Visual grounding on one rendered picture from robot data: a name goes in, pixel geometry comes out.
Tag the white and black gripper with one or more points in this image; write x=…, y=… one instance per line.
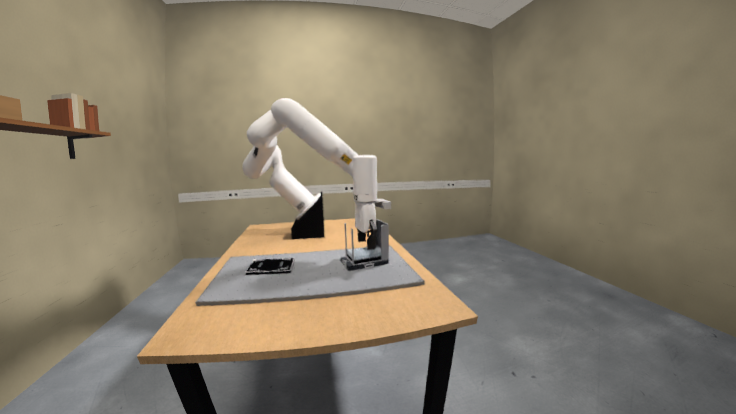
x=365, y=216

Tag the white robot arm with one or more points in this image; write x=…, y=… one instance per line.
x=289, y=114

